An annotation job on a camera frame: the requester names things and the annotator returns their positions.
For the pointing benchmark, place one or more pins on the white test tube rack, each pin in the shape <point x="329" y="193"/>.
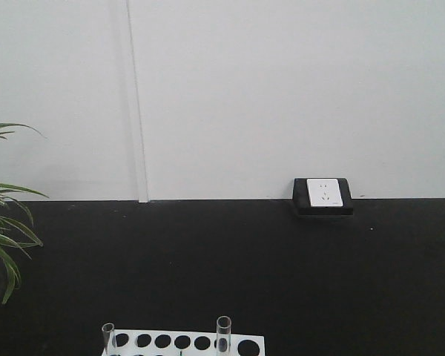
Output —
<point x="162" y="342"/>

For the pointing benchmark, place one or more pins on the white wall cable duct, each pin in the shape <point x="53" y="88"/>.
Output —
<point x="135" y="113"/>

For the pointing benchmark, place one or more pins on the clear glass test tube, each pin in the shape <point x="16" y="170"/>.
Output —
<point x="223" y="331"/>
<point x="108" y="333"/>

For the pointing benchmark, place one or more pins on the black white power socket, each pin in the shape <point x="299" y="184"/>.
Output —
<point x="322" y="197"/>

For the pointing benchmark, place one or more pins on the green potted plant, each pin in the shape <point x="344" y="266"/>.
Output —
<point x="15" y="234"/>

